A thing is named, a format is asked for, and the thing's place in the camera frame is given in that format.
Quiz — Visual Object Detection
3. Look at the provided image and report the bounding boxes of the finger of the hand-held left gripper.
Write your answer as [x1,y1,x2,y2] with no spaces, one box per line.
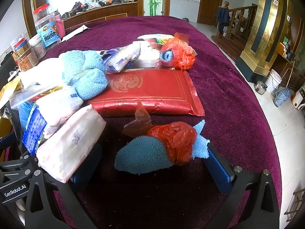
[0,135,40,179]

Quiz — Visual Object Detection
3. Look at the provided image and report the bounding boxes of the dark wooden side cabinet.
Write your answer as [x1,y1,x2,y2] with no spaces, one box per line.
[276,36,305,93]

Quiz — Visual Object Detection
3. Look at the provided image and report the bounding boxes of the white round tub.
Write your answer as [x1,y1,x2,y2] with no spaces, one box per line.
[28,35,47,58]

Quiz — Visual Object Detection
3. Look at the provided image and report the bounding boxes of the wooden chair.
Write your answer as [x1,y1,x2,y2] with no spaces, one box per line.
[283,188,305,222]

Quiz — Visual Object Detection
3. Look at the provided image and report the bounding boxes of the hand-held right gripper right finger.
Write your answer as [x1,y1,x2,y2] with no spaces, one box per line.
[202,145,280,229]

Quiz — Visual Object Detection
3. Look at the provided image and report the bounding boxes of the white appliance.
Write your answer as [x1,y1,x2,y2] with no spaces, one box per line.
[292,92,305,111]

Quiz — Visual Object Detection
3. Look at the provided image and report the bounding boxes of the purple velvet tablecloth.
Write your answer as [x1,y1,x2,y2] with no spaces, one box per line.
[5,15,283,229]

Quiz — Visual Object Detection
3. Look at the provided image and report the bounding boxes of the wooden counter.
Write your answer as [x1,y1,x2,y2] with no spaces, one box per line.
[22,0,143,35]

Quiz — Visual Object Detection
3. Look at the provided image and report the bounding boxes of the clear jar red lid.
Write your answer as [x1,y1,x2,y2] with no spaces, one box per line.
[33,3,61,50]

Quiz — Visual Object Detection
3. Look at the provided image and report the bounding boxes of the white dotted tissue pack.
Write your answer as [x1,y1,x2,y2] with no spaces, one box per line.
[138,42,165,58]

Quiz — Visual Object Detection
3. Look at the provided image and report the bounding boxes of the gold pillar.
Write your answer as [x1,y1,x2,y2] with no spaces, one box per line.
[236,0,293,83]

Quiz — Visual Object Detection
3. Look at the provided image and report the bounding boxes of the white blue printed sachet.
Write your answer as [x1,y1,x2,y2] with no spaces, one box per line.
[21,88,84,155]

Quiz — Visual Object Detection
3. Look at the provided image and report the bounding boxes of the colourful snack packet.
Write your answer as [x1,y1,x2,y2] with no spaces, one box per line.
[137,34,175,46]

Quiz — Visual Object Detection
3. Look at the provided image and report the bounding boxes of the clear jar with brown contents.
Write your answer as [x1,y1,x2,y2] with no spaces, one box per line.
[12,45,40,73]

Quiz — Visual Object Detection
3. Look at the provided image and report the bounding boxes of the pink tissue pack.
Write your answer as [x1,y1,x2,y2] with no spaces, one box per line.
[36,104,107,184]

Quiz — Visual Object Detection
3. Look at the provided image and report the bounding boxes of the white paper sheet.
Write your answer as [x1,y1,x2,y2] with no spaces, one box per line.
[61,24,92,42]

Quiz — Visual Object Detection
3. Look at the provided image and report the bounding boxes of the dark jacket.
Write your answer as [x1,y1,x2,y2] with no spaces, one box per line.
[214,7,231,32]

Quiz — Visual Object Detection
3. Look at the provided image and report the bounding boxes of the metal kettle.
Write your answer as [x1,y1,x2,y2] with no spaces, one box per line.
[254,81,268,95]

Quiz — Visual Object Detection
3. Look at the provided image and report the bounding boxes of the white soft cloth pack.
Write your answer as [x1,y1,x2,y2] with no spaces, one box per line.
[18,57,65,86]

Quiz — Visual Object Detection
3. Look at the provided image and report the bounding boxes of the brown wooden door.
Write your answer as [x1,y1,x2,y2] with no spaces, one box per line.
[197,0,225,27]

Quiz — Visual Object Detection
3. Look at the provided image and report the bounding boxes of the large red foil packet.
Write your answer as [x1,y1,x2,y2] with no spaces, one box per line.
[84,68,205,117]

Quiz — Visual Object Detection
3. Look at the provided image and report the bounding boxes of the white plastic bucket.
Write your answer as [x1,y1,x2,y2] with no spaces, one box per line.
[265,69,283,93]

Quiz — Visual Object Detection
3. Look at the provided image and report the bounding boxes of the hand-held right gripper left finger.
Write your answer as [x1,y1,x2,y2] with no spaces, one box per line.
[25,143,103,229]

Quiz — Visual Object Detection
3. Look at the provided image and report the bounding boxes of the yellow bag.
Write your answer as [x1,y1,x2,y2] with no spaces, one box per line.
[0,77,23,136]

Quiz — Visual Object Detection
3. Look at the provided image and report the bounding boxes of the light blue towel bundle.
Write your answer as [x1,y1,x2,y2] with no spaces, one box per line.
[58,50,109,101]

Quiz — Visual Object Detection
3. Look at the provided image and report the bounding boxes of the wooden stair railing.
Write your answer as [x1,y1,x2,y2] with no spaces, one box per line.
[214,1,259,40]

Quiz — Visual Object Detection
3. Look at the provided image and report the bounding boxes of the pink bottle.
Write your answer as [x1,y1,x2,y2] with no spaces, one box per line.
[55,14,66,40]

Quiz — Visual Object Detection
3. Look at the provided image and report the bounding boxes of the clear box red blue contents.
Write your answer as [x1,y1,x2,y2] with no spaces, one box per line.
[10,32,30,50]

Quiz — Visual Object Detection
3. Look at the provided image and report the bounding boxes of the blue white plastic pack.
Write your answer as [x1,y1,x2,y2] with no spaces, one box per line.
[102,43,141,73]

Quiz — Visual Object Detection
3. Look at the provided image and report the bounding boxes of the black printed packet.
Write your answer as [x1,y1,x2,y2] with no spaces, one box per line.
[0,100,22,139]

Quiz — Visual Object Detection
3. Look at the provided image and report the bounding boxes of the large blue towel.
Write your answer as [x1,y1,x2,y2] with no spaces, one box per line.
[114,119,211,174]

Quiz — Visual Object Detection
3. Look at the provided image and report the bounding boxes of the pile of shoes and bags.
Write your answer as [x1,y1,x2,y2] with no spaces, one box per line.
[62,0,139,18]

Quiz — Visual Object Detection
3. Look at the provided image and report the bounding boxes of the clear zip bag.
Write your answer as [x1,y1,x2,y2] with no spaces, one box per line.
[8,85,65,110]

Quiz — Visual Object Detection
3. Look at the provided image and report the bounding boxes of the blue plastic wrap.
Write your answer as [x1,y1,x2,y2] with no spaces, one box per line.
[18,101,36,131]

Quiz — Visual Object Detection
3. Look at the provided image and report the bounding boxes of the red bag with blue item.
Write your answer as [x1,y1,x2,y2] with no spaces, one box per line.
[155,32,198,71]

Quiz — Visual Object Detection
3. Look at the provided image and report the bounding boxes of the light blue bag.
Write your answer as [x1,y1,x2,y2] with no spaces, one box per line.
[273,88,290,107]

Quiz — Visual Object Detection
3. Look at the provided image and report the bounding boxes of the dark furniture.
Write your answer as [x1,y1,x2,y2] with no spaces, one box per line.
[0,51,22,86]

